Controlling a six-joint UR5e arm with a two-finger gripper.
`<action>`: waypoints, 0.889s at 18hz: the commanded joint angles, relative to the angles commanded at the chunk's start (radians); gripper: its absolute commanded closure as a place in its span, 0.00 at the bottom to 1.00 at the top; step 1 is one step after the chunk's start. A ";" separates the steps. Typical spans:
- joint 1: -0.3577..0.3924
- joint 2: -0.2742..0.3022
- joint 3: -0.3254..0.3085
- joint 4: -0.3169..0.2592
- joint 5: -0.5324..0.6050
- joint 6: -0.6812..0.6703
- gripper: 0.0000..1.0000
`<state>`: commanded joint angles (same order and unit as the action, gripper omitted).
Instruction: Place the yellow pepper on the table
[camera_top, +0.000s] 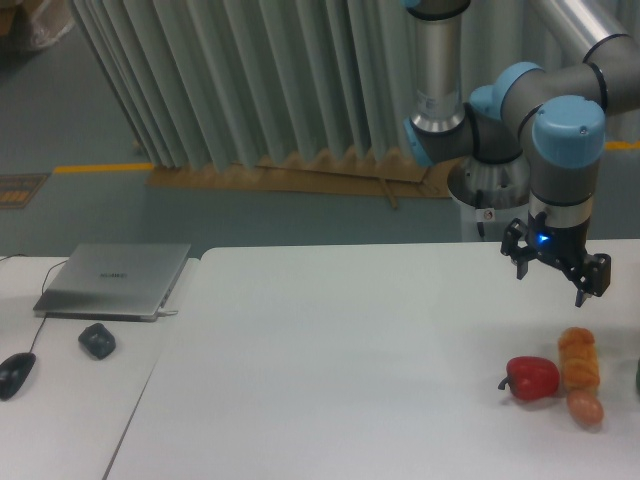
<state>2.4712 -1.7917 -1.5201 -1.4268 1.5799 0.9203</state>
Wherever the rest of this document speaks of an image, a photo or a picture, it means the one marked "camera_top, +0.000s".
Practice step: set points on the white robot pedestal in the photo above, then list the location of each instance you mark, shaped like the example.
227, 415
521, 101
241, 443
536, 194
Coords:
489, 196

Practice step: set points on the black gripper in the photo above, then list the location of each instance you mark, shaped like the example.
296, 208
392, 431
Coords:
561, 248

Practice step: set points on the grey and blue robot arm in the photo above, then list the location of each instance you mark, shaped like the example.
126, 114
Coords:
553, 121

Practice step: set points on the orange bread roll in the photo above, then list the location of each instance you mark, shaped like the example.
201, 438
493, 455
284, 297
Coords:
578, 360

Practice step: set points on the silver closed laptop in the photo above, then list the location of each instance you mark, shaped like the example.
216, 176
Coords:
129, 282

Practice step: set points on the pale green curtain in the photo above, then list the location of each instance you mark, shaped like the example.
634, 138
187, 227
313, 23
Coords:
218, 82

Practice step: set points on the red bell pepper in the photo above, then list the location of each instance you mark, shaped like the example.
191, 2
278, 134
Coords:
530, 378

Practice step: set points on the brown egg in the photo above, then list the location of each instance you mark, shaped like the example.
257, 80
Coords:
585, 408

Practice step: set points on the dark green object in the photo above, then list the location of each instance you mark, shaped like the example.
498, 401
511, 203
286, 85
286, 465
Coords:
637, 378

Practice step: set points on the black earbuds case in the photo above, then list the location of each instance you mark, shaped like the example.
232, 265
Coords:
98, 341

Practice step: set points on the black computer mouse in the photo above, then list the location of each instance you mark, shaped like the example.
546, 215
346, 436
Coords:
14, 372

